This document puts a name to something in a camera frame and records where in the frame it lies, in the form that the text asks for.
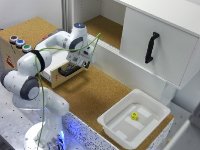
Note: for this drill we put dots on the white cabinet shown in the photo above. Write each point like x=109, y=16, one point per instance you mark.
x=110, y=23

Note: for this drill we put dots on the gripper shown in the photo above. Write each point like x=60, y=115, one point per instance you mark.
x=78, y=56

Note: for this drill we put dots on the green button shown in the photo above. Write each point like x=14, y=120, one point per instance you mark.
x=26, y=47

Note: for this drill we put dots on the wooden drawer box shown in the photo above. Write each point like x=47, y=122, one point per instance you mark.
x=31, y=28

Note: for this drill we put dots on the wooden drawer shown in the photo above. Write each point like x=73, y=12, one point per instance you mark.
x=61, y=58

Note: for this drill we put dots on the white plastic box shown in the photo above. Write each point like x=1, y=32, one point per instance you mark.
x=116, y=125

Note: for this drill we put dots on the blue button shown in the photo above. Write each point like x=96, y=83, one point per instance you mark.
x=20, y=42

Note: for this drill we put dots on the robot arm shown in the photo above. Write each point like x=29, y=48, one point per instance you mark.
x=28, y=66

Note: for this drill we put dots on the yellow block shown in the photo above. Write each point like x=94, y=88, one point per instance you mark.
x=134, y=116

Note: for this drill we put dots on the white sliding door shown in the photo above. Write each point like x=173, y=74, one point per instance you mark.
x=170, y=50

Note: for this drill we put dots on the red button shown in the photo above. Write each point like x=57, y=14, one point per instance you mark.
x=13, y=39

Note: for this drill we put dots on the pink block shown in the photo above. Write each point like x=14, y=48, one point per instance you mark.
x=45, y=37

